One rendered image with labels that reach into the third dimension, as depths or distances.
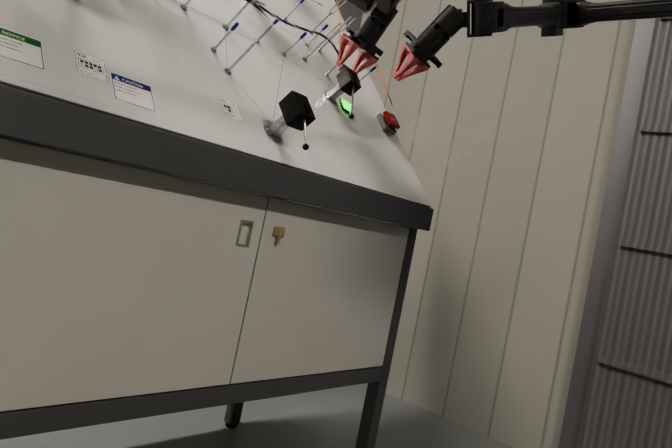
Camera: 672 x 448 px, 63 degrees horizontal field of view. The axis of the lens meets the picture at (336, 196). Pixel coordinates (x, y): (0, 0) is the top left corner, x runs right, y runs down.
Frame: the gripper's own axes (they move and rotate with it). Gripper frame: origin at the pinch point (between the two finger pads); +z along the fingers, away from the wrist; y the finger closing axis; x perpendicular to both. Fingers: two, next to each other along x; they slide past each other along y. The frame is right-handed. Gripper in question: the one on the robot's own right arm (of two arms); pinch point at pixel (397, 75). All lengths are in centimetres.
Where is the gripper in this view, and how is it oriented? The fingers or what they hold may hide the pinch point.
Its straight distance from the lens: 135.7
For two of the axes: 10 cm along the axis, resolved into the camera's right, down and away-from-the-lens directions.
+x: 2.9, 6.7, -6.8
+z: -6.7, 6.5, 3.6
